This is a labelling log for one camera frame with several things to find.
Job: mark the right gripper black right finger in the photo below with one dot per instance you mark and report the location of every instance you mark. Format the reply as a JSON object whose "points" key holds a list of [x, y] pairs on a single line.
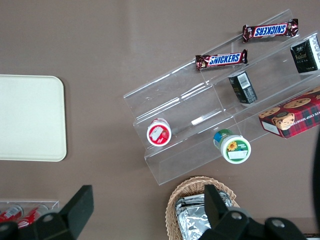
{"points": [[215, 210]]}

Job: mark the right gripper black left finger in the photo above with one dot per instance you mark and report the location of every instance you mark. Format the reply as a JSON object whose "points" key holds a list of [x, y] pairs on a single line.
{"points": [[75, 210]]}

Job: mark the foil-wrapped sandwich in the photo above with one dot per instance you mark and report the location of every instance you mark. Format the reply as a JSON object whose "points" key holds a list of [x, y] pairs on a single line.
{"points": [[192, 222], [182, 200]]}

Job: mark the light wicker basket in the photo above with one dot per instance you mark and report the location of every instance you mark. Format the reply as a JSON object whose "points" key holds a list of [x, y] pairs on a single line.
{"points": [[175, 200]]}

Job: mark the cream plastic tray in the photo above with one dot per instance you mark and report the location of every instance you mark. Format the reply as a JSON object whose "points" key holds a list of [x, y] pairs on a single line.
{"points": [[30, 117]]}

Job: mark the clear acrylic bottle rack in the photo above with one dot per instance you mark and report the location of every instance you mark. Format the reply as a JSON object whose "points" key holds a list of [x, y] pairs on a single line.
{"points": [[53, 203]]}

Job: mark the green sunflower lid cup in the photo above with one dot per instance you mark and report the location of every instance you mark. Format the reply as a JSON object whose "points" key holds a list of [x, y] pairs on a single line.
{"points": [[235, 148]]}

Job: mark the red strawberry yogurt cup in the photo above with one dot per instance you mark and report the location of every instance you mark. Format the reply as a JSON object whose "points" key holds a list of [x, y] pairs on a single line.
{"points": [[159, 133]]}

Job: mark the clear acrylic stepped display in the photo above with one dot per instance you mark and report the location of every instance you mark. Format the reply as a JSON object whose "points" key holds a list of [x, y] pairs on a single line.
{"points": [[190, 100]]}

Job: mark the red tartan cookie box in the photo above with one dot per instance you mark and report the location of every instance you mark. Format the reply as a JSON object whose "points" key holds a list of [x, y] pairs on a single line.
{"points": [[292, 117]]}

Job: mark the small black carton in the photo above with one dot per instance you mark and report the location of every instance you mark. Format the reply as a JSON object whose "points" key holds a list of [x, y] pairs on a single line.
{"points": [[243, 87], [305, 57]]}

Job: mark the Snickers chocolate bar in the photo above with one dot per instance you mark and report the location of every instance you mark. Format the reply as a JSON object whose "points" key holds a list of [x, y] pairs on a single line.
{"points": [[222, 59], [270, 30]]}

